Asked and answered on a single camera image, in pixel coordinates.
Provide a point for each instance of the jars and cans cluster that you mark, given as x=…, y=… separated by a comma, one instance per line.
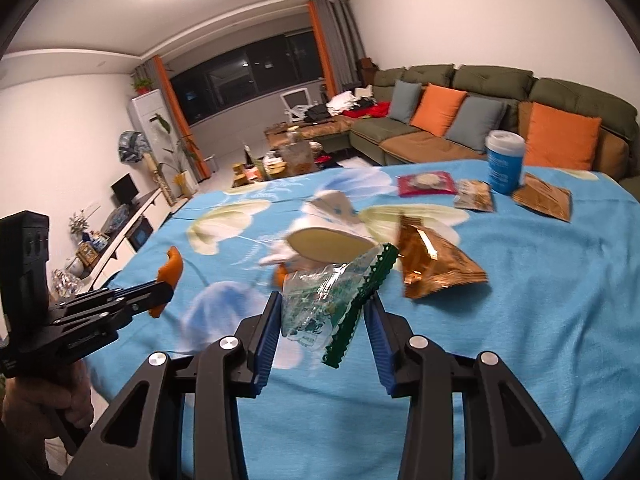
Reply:
x=255, y=165

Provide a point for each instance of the person's left hand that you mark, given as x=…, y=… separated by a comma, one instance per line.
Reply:
x=45, y=400

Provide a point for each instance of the tall leafy floor plant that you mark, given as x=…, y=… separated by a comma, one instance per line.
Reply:
x=182, y=152

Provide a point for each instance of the orange and grey curtain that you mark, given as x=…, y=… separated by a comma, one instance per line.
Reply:
x=335, y=45
x=172, y=105

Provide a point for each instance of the maroon snack packet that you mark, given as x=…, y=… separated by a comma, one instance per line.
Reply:
x=425, y=184

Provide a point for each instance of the vase with dry branches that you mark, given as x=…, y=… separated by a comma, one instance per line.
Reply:
x=80, y=225

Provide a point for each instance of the clear green plastic wrapper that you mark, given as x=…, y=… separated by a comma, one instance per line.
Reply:
x=310, y=305

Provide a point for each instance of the white standing air conditioner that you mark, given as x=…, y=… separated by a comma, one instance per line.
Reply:
x=145, y=120

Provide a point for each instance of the gold snack bag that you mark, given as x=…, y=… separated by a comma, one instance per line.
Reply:
x=435, y=260

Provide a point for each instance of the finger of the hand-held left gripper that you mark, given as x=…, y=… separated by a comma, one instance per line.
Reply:
x=110, y=296
x=120, y=317

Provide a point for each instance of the blue patterned plate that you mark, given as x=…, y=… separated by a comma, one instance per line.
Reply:
x=117, y=217

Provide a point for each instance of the white office chair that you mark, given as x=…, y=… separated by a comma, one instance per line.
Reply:
x=295, y=100

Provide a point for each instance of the clear snack container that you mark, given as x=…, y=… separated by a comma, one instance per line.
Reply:
x=296, y=157

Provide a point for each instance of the white ceramic jar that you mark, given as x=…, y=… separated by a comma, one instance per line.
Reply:
x=74, y=266

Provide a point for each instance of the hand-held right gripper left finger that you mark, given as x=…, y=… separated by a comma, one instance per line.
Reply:
x=265, y=340

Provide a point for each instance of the blue floral tablecloth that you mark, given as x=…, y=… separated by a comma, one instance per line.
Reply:
x=525, y=335

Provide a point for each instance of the small clear snack packet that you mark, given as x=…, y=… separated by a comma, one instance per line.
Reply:
x=474, y=195

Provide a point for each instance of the orange cushion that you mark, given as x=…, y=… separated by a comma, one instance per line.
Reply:
x=437, y=110
x=560, y=142

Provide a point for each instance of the orange peel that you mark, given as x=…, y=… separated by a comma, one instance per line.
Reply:
x=172, y=265
x=280, y=275

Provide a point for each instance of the brown snack packet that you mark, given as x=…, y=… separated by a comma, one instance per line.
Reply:
x=542, y=200

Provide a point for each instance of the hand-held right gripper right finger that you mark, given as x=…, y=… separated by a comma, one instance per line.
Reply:
x=377, y=340

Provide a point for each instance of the fan with blue cover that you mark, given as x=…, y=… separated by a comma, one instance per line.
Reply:
x=131, y=146

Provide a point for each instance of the black monitor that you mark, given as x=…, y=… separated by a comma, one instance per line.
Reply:
x=125, y=190

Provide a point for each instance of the red cloth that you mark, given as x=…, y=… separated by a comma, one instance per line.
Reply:
x=372, y=110

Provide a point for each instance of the grey-blue cushion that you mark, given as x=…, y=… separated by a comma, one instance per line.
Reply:
x=475, y=117
x=404, y=100

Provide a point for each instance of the black clothes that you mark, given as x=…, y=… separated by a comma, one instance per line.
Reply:
x=316, y=111

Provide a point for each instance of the blue and white jar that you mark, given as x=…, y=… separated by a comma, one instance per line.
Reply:
x=100, y=242

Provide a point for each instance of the white TV cabinet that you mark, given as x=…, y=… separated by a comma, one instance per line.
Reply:
x=145, y=210

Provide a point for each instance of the dark window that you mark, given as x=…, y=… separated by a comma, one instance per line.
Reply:
x=250, y=77

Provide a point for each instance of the gold picture frame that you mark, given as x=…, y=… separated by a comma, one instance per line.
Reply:
x=87, y=254

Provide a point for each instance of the glassware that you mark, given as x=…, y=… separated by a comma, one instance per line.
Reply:
x=65, y=285

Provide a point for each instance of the white clothes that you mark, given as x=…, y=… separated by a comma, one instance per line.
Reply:
x=345, y=100

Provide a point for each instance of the small potted plant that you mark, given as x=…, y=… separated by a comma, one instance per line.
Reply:
x=141, y=85

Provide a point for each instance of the blue cup with white lid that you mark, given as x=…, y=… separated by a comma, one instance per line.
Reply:
x=505, y=162

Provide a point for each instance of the green and brown sofa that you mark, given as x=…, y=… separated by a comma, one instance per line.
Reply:
x=490, y=80

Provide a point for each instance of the small silver bin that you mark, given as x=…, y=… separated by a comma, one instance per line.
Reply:
x=212, y=165

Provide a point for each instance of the dark wooden cabinet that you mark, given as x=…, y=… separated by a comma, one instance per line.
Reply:
x=365, y=70

